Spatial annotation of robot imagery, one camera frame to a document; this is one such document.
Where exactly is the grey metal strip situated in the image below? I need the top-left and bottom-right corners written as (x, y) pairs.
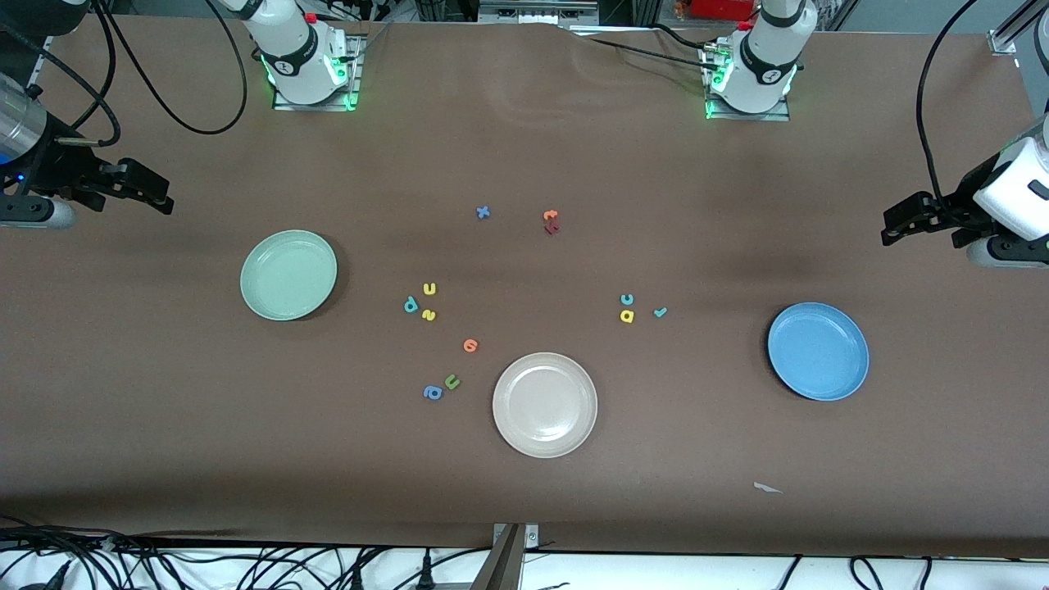
top-left (479, 0), bottom-right (599, 25)

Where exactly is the brown table cover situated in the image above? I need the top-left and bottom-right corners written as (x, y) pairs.
top-left (0, 15), bottom-right (1049, 558)

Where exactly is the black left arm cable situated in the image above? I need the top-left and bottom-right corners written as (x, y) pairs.
top-left (915, 0), bottom-right (972, 206)

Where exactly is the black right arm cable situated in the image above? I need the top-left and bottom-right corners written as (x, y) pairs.
top-left (0, 0), bottom-right (249, 148)

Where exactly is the beige plate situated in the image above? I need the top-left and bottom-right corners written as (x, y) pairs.
top-left (492, 352), bottom-right (599, 459)

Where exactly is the green plate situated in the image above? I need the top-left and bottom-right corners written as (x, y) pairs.
top-left (240, 229), bottom-right (338, 322)

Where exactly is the blue plate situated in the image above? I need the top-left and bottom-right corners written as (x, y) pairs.
top-left (767, 302), bottom-right (870, 402)

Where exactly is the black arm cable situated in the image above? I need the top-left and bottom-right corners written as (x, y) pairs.
top-left (0, 0), bottom-right (249, 148)
top-left (915, 0), bottom-right (972, 206)

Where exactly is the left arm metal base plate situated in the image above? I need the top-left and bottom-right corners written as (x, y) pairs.
top-left (703, 45), bottom-right (792, 122)

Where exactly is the red box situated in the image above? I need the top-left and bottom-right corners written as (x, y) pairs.
top-left (687, 0), bottom-right (756, 21)

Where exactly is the metal bracket post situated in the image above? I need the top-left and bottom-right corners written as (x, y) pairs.
top-left (471, 523), bottom-right (540, 590)

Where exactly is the aluminium frame rail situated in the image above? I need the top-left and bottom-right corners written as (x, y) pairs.
top-left (988, 0), bottom-right (1049, 57)
top-left (23, 10), bottom-right (83, 91)

